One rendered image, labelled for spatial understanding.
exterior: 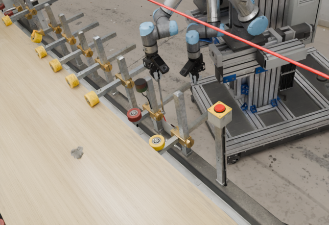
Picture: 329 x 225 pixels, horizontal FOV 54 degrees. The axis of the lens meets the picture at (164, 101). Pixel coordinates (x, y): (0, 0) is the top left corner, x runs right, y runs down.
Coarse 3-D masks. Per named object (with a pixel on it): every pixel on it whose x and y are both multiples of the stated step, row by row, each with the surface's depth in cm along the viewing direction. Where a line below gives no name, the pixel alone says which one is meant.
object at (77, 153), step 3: (78, 147) 164; (81, 147) 166; (72, 150) 164; (75, 150) 164; (78, 150) 164; (81, 150) 164; (72, 153) 163; (75, 153) 161; (78, 153) 163; (81, 153) 162; (75, 156) 161; (78, 156) 160; (81, 156) 161
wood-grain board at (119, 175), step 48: (0, 48) 255; (0, 96) 208; (48, 96) 201; (0, 144) 176; (48, 144) 171; (96, 144) 166; (144, 144) 162; (0, 192) 153; (48, 192) 149; (96, 192) 145; (144, 192) 142; (192, 192) 139
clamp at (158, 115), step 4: (144, 104) 188; (148, 104) 187; (144, 108) 187; (148, 108) 185; (152, 112) 182; (156, 112) 182; (160, 112) 182; (152, 116) 184; (156, 116) 181; (160, 116) 182; (160, 120) 184
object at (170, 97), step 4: (184, 84) 198; (188, 84) 197; (180, 88) 196; (184, 88) 196; (188, 88) 199; (172, 92) 194; (168, 96) 192; (172, 96) 192; (160, 100) 190; (164, 100) 190; (168, 100) 192; (160, 104) 188; (164, 104) 191; (144, 112) 185; (148, 112) 185; (144, 116) 184; (140, 120) 183; (136, 124) 182
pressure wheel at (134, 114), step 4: (132, 108) 182; (136, 108) 181; (128, 112) 180; (132, 112) 179; (136, 112) 179; (140, 112) 178; (128, 116) 177; (132, 116) 177; (136, 116) 177; (140, 116) 178; (132, 120) 177; (136, 120) 178
